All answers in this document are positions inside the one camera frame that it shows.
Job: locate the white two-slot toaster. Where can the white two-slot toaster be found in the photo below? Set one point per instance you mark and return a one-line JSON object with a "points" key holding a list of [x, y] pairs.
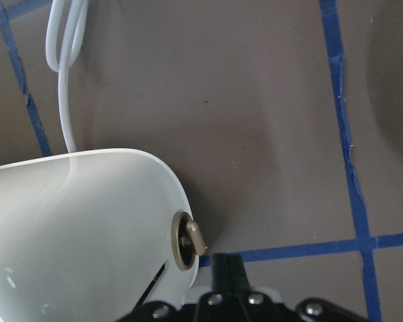
{"points": [[87, 236]]}

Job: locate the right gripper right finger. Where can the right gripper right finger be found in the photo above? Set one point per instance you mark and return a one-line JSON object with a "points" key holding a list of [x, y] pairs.
{"points": [[238, 276]]}

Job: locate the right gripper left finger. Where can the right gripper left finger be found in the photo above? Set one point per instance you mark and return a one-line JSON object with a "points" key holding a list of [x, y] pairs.
{"points": [[219, 273]]}

